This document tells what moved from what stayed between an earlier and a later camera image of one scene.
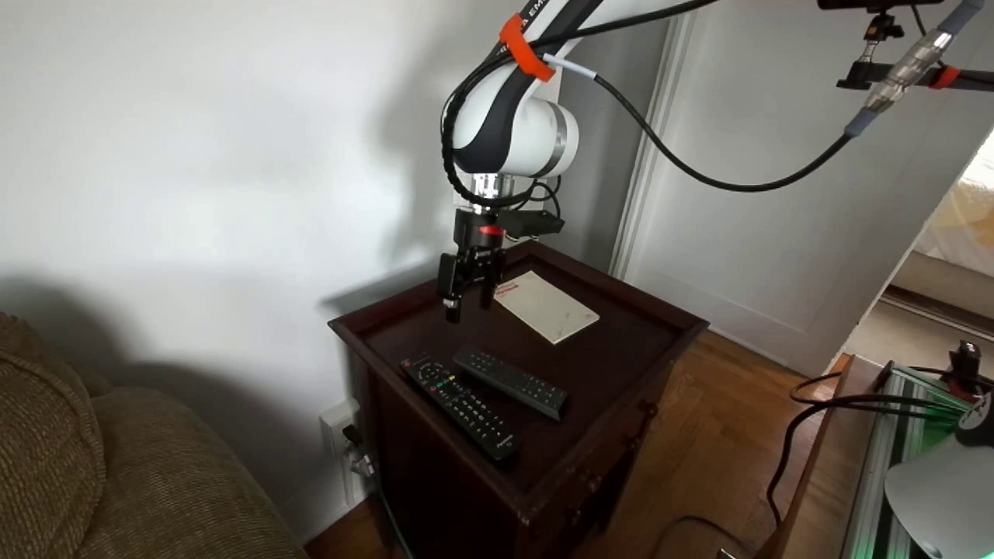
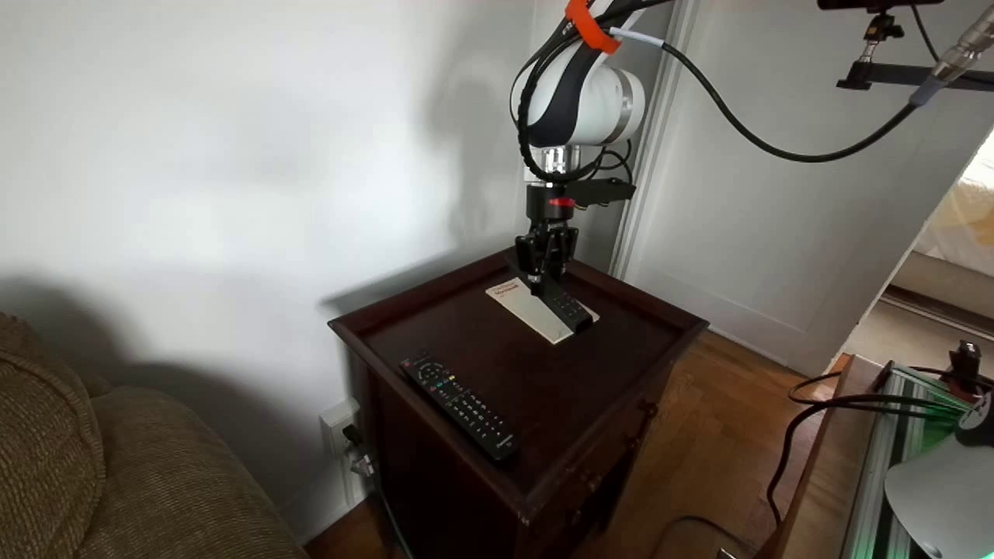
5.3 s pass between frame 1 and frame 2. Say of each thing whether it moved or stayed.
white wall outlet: stayed
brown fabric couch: stayed
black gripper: moved
